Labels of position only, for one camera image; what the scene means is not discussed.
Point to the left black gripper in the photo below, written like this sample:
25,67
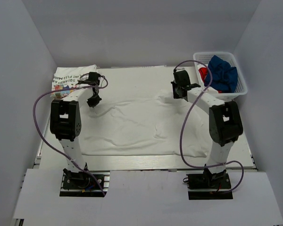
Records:
93,103

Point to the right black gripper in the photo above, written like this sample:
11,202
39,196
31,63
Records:
176,95

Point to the white t-shirt red graphic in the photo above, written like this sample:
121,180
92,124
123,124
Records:
203,72

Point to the white t-shirt black graphic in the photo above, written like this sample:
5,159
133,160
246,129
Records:
155,124

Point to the dark blue t-shirt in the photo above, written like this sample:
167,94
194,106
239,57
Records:
225,76

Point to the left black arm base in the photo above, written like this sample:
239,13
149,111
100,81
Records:
85,186

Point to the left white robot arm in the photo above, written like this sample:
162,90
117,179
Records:
66,125

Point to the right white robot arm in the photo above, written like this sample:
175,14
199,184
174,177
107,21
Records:
224,122

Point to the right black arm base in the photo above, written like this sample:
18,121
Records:
198,189

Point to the folded white cartoon t-shirt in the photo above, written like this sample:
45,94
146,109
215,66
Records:
68,77

